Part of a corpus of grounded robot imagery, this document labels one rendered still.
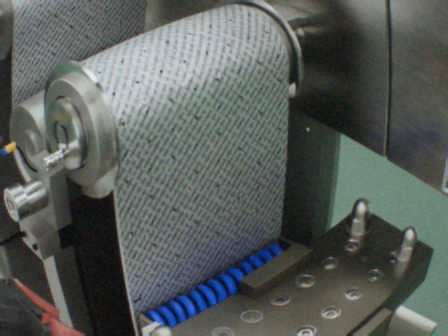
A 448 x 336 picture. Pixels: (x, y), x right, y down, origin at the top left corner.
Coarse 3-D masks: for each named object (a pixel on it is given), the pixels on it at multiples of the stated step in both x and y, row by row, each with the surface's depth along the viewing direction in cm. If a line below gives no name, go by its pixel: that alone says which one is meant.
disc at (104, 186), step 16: (64, 64) 76; (80, 64) 74; (48, 80) 80; (80, 80) 74; (96, 80) 72; (96, 96) 73; (112, 112) 73; (112, 128) 73; (112, 144) 74; (112, 160) 74; (112, 176) 76; (96, 192) 79
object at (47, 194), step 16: (32, 160) 81; (32, 176) 83; (48, 176) 79; (64, 176) 81; (32, 192) 79; (48, 192) 80; (64, 192) 82; (32, 208) 79; (48, 208) 82; (64, 208) 82; (32, 224) 83; (48, 224) 83; (64, 224) 83; (32, 240) 82; (48, 240) 82; (64, 240) 84; (48, 256) 83; (64, 256) 86; (48, 272) 88; (64, 272) 87; (64, 288) 88; (80, 288) 90; (64, 304) 89; (80, 304) 91; (64, 320) 92; (80, 320) 92
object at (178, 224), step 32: (256, 128) 89; (192, 160) 83; (224, 160) 87; (256, 160) 91; (128, 192) 78; (160, 192) 82; (192, 192) 85; (224, 192) 89; (256, 192) 93; (128, 224) 80; (160, 224) 84; (192, 224) 87; (224, 224) 91; (256, 224) 96; (128, 256) 82; (160, 256) 86; (192, 256) 90; (224, 256) 94; (128, 288) 84; (160, 288) 88; (192, 288) 92
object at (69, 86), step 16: (64, 80) 75; (48, 96) 79; (80, 96) 73; (80, 112) 74; (96, 112) 73; (96, 128) 73; (96, 144) 74; (96, 160) 75; (80, 176) 79; (96, 176) 76
